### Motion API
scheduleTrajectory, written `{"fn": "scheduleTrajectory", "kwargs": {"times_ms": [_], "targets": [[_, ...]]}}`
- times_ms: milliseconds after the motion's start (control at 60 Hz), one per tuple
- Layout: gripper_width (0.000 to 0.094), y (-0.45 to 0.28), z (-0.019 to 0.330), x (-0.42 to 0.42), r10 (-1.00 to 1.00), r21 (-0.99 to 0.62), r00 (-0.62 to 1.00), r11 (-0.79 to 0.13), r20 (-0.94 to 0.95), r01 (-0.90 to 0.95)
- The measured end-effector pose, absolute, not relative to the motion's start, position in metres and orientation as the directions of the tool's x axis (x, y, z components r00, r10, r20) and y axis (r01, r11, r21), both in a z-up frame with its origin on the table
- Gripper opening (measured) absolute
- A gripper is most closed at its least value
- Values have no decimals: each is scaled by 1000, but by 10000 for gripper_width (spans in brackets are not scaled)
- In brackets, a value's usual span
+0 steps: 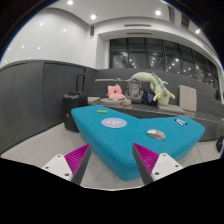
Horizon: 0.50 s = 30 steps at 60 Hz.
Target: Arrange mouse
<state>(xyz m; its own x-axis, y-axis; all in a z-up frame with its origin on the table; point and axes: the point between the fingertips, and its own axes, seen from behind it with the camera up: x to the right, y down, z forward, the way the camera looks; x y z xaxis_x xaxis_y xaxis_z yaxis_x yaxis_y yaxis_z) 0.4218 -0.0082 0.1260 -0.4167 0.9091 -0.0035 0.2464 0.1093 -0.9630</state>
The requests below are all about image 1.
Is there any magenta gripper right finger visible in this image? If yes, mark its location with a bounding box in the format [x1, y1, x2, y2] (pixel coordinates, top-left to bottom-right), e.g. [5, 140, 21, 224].
[132, 143, 182, 185]

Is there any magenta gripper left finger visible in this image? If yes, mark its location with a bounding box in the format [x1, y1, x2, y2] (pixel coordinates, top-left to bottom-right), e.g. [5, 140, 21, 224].
[42, 144, 91, 185]

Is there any grey computer mouse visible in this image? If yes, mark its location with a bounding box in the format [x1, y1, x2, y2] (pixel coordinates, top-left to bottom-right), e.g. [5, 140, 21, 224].
[147, 129, 166, 141]

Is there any round blue mouse pad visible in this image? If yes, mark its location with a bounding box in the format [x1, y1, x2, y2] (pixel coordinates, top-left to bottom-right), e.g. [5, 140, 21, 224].
[101, 118, 127, 128]

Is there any teal padded table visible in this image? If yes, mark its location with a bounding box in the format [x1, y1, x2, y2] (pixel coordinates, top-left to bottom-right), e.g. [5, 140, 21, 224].
[71, 105, 205, 181]

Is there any black capped marker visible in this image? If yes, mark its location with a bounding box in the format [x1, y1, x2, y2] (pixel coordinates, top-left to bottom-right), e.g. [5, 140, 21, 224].
[175, 119, 184, 126]

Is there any blue capped marker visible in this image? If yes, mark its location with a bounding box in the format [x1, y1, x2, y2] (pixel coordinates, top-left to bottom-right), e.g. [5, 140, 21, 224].
[177, 119, 188, 125]

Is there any green marker pen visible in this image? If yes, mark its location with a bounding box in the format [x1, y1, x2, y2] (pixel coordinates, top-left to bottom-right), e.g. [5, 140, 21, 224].
[97, 110, 108, 114]

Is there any black rolling speaker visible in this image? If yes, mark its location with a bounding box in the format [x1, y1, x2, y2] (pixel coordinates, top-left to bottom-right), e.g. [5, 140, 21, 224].
[62, 73, 88, 132]

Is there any dark blue patterned bag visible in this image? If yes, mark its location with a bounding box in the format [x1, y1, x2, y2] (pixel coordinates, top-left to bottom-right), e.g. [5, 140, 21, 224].
[141, 91, 157, 106]

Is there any small tan round bag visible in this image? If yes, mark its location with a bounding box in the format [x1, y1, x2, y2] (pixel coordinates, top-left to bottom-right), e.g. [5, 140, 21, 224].
[122, 99, 131, 106]

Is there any grey backpack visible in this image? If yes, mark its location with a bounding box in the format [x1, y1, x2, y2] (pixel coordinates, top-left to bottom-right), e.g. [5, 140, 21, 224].
[125, 79, 144, 104]

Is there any green dragon plush toy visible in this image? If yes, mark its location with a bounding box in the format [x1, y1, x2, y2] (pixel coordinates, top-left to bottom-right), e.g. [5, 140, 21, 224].
[125, 71, 176, 107]

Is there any pink plush pillow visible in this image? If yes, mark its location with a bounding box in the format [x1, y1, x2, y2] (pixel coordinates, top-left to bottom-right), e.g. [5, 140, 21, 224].
[107, 84, 124, 99]

